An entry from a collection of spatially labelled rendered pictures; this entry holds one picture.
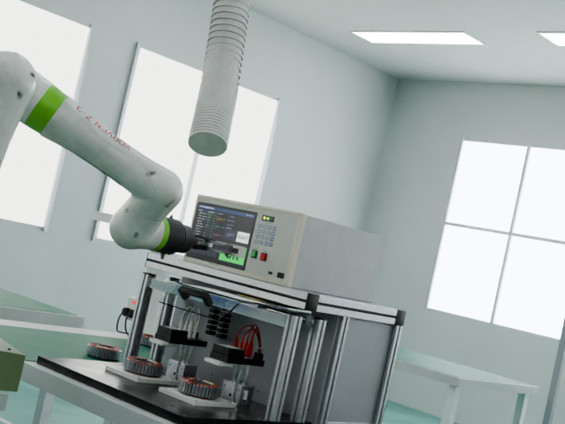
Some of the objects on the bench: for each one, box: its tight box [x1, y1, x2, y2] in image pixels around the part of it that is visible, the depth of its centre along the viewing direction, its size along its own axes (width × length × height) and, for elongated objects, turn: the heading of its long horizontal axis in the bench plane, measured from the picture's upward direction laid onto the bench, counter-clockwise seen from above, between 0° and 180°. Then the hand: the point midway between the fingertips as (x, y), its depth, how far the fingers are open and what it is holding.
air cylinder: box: [220, 379, 255, 405], centre depth 276 cm, size 5×8×6 cm
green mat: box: [0, 325, 165, 363], centre depth 335 cm, size 94×61×1 cm, turn 36°
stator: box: [124, 356, 164, 378], centre depth 282 cm, size 11×11×4 cm
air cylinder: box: [166, 359, 198, 382], centre depth 293 cm, size 5×8×6 cm
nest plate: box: [105, 365, 178, 385], centre depth 282 cm, size 15×15×1 cm
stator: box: [177, 377, 221, 400], centre depth 265 cm, size 11×11×4 cm
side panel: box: [312, 316, 403, 424], centre depth 281 cm, size 28×3×32 cm, turn 36°
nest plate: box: [158, 387, 236, 408], centre depth 265 cm, size 15×15×1 cm
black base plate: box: [37, 356, 311, 424], centre depth 275 cm, size 47×64×2 cm
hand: (229, 249), depth 272 cm, fingers open, 4 cm apart
